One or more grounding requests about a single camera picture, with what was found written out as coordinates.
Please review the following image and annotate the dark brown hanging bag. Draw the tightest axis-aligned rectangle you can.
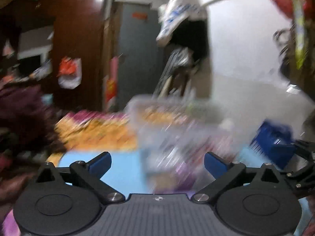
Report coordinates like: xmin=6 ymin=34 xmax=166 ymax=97
xmin=273 ymin=20 xmax=314 ymax=100

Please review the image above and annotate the dark red wooden wardrobe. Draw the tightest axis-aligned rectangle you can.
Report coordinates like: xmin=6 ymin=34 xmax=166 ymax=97
xmin=14 ymin=0 xmax=106 ymax=110

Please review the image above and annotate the blue bag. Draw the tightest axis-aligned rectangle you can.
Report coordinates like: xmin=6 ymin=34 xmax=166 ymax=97
xmin=250 ymin=119 xmax=295 ymax=170

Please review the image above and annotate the maroon clothes pile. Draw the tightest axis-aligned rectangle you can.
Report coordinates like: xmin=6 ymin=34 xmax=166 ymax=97
xmin=1 ymin=84 xmax=67 ymax=154

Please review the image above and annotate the grey metal door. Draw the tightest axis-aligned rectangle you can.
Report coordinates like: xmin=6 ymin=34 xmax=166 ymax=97
xmin=116 ymin=2 xmax=164 ymax=110

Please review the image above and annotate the orange white hanging bag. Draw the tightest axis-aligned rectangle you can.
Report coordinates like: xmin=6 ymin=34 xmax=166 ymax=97
xmin=57 ymin=57 xmax=82 ymax=89

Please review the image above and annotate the white plastic lattice basket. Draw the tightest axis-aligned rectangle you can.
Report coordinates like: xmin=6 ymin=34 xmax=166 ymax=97
xmin=125 ymin=95 xmax=236 ymax=193

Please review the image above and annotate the white black hanging jacket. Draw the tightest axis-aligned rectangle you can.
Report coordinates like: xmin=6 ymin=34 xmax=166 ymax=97
xmin=156 ymin=0 xmax=213 ymax=65

